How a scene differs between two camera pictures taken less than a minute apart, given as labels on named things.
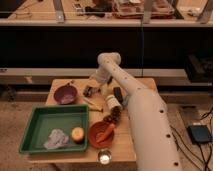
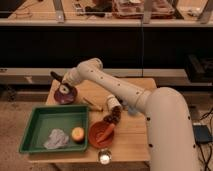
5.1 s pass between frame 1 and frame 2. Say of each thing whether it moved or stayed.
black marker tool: moved
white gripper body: moved
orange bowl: stayed
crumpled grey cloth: stayed
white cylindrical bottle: stayed
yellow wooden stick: stayed
